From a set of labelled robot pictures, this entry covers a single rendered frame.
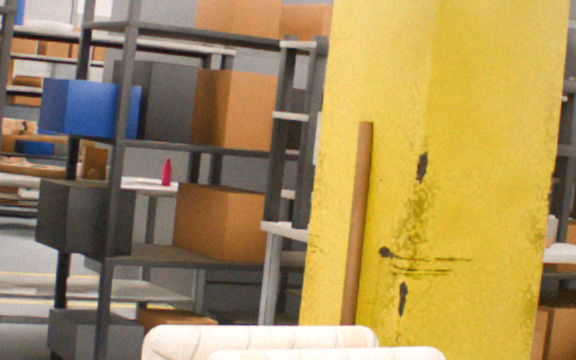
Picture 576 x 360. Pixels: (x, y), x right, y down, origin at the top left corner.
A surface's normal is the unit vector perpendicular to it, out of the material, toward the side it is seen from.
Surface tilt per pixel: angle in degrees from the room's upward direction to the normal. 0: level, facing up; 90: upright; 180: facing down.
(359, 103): 90
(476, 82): 90
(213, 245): 90
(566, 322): 90
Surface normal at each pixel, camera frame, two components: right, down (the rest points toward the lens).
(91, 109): 0.47, 0.10
